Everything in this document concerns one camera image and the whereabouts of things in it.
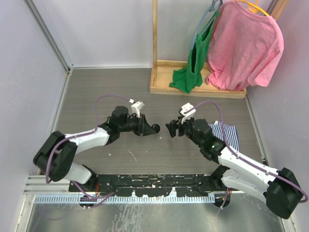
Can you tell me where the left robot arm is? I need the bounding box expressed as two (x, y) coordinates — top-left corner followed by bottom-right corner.
(33, 106), (160, 191)

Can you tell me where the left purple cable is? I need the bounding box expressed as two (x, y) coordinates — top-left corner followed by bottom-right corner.
(45, 94), (132, 208)

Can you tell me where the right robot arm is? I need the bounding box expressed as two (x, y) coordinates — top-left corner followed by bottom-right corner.
(166, 118), (304, 219)

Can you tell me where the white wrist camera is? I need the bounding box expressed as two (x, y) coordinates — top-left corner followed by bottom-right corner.
(179, 103), (196, 124)
(129, 99), (145, 118)

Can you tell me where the blue-grey hanger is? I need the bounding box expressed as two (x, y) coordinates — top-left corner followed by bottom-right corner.
(189, 0), (223, 50)

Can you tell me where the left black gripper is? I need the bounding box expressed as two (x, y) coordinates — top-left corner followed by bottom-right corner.
(119, 113), (155, 136)

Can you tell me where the blue striped cloth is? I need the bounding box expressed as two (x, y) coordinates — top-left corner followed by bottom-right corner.
(209, 121), (239, 151)

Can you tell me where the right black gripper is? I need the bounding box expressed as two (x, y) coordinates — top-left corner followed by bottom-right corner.
(166, 114), (203, 148)

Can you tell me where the pink t-shirt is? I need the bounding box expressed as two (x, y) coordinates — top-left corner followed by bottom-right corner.
(205, 0), (284, 91)

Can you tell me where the green tank top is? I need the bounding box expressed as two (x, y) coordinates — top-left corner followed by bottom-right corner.
(169, 10), (220, 94)

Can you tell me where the yellow hanger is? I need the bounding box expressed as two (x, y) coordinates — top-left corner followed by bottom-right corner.
(238, 0), (269, 16)

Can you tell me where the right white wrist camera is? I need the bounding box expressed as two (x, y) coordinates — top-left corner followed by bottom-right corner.
(179, 103), (196, 124)

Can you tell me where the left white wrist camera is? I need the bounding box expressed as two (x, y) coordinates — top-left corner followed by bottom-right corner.
(129, 99), (145, 118)

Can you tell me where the wooden clothes rack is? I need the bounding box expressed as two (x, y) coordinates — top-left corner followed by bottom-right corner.
(150, 0), (290, 99)

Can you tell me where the white cable duct strip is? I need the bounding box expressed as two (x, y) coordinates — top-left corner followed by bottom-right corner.
(34, 193), (215, 204)

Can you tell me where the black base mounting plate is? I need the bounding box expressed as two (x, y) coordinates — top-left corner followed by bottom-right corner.
(81, 174), (231, 197)

